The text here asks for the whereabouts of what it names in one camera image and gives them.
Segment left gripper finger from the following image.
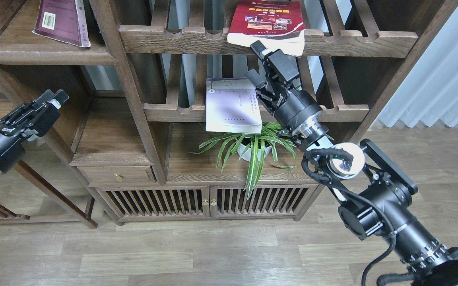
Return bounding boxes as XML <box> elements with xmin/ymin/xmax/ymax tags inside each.
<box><xmin>31</xmin><ymin>89</ymin><xmax>54</xmax><ymax>109</ymax></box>

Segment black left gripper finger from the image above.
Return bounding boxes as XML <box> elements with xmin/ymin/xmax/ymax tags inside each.
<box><xmin>50</xmin><ymin>89</ymin><xmax>69</xmax><ymax>108</ymax></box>

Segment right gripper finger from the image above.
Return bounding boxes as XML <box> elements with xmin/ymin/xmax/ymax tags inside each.
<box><xmin>246</xmin><ymin>69</ymin><xmax>267</xmax><ymax>89</ymax></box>
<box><xmin>250</xmin><ymin>41</ymin><xmax>300</xmax><ymax>86</ymax></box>

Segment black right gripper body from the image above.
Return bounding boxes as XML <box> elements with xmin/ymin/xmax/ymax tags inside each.
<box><xmin>258</xmin><ymin>72</ymin><xmax>328</xmax><ymax>141</ymax></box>

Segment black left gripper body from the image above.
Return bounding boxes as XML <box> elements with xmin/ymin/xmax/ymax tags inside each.
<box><xmin>0</xmin><ymin>103</ymin><xmax>61</xmax><ymax>174</ymax></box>

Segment red cover book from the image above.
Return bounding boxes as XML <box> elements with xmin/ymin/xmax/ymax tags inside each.
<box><xmin>227</xmin><ymin>0</ymin><xmax>306</xmax><ymax>57</ymax></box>

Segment maroon book white characters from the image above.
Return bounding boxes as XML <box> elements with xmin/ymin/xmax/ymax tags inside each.
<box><xmin>31</xmin><ymin>0</ymin><xmax>91</xmax><ymax>48</ymax></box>

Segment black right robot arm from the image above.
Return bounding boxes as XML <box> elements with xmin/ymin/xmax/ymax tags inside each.
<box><xmin>247</xmin><ymin>41</ymin><xmax>458</xmax><ymax>286</ymax></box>

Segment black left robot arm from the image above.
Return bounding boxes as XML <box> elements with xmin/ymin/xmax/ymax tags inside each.
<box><xmin>0</xmin><ymin>89</ymin><xmax>69</xmax><ymax>174</ymax></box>

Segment white lavender book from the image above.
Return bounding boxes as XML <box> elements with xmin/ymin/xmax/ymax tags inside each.
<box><xmin>206</xmin><ymin>78</ymin><xmax>262</xmax><ymax>134</ymax></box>

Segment green spider plant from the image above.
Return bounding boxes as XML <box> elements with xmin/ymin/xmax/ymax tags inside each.
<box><xmin>198</xmin><ymin>121</ymin><xmax>296</xmax><ymax>197</ymax></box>

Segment wooden side rack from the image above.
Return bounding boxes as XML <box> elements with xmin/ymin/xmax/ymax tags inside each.
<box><xmin>0</xmin><ymin>89</ymin><xmax>97</xmax><ymax>228</ymax></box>

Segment white plant pot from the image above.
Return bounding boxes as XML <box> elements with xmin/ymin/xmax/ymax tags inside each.
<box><xmin>237</xmin><ymin>138</ymin><xmax>262</xmax><ymax>162</ymax></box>

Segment dark wooden bookshelf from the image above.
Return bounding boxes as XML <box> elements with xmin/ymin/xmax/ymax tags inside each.
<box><xmin>0</xmin><ymin>0</ymin><xmax>458</xmax><ymax>225</ymax></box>

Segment white pleated curtain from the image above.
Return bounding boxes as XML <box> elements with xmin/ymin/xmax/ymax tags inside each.
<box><xmin>377</xmin><ymin>7</ymin><xmax>458</xmax><ymax>127</ymax></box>

